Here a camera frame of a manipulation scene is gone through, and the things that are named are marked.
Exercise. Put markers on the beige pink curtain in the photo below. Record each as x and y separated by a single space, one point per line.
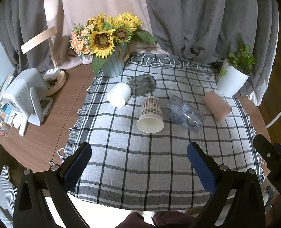
62 14

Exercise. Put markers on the clear blue patterned glass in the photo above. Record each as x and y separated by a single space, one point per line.
184 114

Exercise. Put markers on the beige desk lamp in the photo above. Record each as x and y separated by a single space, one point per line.
55 85

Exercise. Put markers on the sunflower bouquet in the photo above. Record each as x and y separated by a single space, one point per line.
104 37

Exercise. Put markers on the white plastic cup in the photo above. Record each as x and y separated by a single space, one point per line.
119 95

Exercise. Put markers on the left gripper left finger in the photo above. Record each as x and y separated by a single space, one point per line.
31 209

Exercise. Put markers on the white projector on stand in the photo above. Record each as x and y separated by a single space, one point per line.
27 95

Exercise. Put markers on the blue ribbed flower pot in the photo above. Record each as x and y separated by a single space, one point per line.
114 66

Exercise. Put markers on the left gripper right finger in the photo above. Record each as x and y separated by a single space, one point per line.
247 208

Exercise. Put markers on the plaid paper cup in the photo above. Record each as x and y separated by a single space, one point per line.
150 120

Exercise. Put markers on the white power adapter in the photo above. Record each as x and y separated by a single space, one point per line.
51 74

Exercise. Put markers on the grey curtain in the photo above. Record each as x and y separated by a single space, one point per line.
203 31

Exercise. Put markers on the green potted plant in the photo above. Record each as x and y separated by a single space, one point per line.
244 62

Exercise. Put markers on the striped star cushion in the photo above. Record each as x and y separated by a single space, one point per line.
8 191

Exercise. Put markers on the pink plastic cup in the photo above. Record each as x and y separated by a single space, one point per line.
219 108

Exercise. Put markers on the checkered grey tablecloth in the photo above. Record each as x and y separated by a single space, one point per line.
130 169

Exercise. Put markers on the smoky grey square glass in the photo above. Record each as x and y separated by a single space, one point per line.
141 85

